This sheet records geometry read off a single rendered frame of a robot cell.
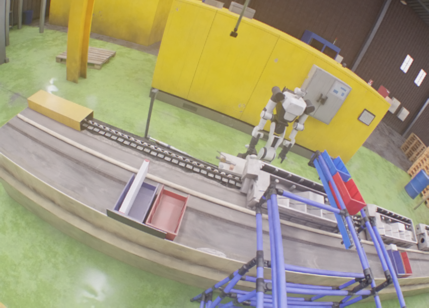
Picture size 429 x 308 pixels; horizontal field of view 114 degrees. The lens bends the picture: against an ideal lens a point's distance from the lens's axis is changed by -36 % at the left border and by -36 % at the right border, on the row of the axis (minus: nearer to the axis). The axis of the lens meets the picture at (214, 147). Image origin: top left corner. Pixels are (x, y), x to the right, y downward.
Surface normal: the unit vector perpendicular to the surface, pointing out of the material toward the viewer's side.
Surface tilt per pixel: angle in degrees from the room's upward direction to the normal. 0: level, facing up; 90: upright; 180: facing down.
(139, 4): 90
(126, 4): 90
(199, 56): 90
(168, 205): 0
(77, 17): 90
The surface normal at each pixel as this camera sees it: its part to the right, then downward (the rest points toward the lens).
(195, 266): 0.33, -0.72
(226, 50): -0.15, 0.59
